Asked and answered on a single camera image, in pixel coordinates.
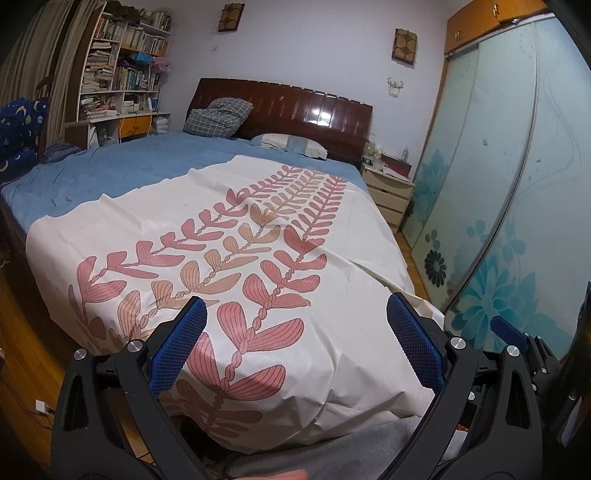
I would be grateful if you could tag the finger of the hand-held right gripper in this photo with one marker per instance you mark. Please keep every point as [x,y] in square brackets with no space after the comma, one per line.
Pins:
[508,330]

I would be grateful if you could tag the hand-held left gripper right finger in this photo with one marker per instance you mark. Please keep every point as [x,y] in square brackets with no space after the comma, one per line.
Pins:
[415,341]

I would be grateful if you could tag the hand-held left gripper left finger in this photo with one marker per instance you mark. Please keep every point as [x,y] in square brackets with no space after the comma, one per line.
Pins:
[180,346]

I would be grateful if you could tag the white leaf printed blanket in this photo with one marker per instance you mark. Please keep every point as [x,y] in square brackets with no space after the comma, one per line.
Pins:
[360,286]

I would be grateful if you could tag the person's grey clothing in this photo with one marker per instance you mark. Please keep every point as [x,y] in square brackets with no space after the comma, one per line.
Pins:
[346,452]

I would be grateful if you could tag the cream nightstand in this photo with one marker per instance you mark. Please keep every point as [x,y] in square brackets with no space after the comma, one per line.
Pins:
[388,198]

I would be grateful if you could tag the white charger on floor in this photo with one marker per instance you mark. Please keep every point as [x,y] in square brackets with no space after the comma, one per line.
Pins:
[43,408]

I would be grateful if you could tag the red box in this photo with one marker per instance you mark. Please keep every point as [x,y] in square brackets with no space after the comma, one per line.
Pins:
[397,165]

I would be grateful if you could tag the blue bedsheet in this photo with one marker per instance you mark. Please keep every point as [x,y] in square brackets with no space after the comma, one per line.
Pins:
[115,170]

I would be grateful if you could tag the stack of white papers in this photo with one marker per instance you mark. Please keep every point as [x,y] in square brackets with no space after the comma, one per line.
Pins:
[160,125]

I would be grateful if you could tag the white bookshelf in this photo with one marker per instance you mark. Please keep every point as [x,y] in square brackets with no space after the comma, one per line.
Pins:
[136,127]

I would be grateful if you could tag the white blue striped pillow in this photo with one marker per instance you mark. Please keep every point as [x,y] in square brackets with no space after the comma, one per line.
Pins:
[286,142]

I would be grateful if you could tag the grey checked pillow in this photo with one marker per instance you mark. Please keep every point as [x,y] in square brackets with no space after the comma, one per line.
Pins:
[217,117]

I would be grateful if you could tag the dark wooden bed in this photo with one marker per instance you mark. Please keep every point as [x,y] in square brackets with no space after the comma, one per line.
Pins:
[300,106]

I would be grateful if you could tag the dark blue moon printed cloth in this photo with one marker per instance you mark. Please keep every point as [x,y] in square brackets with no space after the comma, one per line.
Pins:
[18,124]

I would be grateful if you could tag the shelves of books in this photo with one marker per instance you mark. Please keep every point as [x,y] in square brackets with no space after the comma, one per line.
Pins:
[99,60]

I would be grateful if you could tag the orange overhead cabinet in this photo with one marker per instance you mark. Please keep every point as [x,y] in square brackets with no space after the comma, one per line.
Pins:
[471,23]

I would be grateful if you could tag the beige striped curtain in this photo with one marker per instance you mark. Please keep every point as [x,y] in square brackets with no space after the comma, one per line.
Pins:
[51,46]

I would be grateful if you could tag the white deer wall ornament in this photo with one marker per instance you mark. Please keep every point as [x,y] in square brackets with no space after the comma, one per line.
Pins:
[395,88]

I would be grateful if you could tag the brown framed wall decoration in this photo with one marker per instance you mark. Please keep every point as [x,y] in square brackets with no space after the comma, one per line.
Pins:
[405,46]
[231,17]

